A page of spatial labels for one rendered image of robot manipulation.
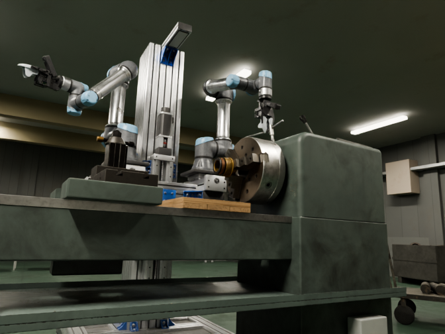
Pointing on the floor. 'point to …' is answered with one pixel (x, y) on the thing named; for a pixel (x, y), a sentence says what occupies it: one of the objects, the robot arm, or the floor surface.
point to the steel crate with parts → (419, 263)
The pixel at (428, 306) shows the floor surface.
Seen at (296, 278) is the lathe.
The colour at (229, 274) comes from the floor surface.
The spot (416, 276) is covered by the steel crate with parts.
